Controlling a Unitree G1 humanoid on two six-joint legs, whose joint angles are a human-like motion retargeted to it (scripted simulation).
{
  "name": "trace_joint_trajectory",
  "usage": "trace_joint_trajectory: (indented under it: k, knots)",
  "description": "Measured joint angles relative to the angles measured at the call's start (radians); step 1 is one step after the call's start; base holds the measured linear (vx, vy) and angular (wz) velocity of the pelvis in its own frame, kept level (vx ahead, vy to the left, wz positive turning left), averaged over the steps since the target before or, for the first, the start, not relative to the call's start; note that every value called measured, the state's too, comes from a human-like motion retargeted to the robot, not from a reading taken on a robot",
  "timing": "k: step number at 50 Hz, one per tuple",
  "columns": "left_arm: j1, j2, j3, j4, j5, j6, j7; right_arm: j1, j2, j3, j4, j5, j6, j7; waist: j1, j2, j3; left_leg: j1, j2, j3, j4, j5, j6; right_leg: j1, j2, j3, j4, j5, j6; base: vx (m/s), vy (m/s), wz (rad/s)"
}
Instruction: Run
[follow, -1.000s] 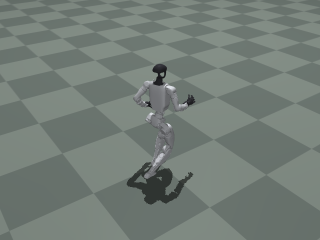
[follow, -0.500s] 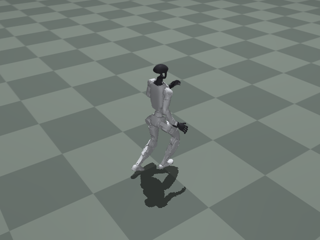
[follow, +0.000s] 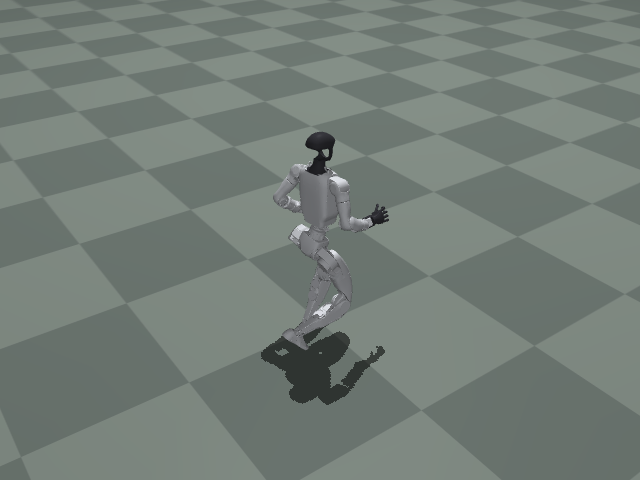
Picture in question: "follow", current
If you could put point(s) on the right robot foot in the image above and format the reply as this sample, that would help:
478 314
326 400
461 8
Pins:
291 336

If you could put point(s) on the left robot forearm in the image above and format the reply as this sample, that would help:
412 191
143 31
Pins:
294 206

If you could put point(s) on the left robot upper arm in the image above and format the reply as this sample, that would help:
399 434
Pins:
289 183

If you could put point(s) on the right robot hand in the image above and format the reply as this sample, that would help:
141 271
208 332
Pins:
377 216

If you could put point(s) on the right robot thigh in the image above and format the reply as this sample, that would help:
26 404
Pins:
333 264

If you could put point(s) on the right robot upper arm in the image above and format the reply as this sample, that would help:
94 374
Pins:
340 188

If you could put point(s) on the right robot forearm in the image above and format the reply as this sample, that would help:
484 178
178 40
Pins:
360 224

